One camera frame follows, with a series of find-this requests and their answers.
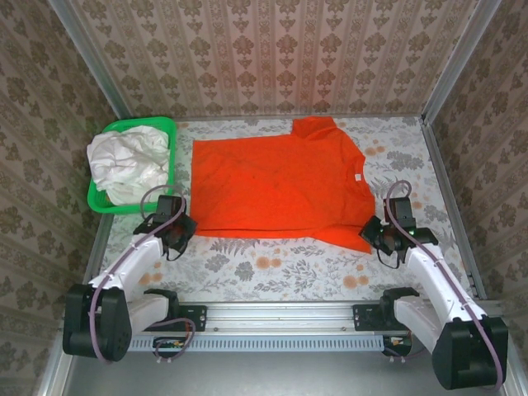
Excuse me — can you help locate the white crumpled t-shirt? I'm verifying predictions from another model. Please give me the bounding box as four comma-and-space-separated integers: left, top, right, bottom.
86, 125, 173, 207

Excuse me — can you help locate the orange t-shirt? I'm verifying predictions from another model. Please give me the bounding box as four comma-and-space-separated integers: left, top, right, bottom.
190, 116, 377, 253

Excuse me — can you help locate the green plastic basket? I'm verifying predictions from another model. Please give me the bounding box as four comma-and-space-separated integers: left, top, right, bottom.
87, 116, 178, 215

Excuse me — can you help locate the white slotted cable duct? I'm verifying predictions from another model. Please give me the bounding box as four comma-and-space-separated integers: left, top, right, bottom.
126, 331, 385, 353

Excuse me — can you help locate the floral patterned tablecloth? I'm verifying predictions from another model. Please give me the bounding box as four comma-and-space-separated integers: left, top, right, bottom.
101, 116, 474, 303

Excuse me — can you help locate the aluminium frame corner post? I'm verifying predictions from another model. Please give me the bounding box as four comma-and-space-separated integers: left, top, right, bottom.
47, 0, 134, 120
419, 0, 503, 121

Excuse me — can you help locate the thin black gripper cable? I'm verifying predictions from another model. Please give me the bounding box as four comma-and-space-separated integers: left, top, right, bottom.
163, 242, 186, 262
375, 246, 404, 271

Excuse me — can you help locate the black mounting plate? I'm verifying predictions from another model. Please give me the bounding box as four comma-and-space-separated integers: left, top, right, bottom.
351, 304, 385, 332
177, 304, 208, 332

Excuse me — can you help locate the aluminium frame side rail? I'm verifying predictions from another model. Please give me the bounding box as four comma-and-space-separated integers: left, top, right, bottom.
35, 212, 115, 396
421, 117, 487, 300

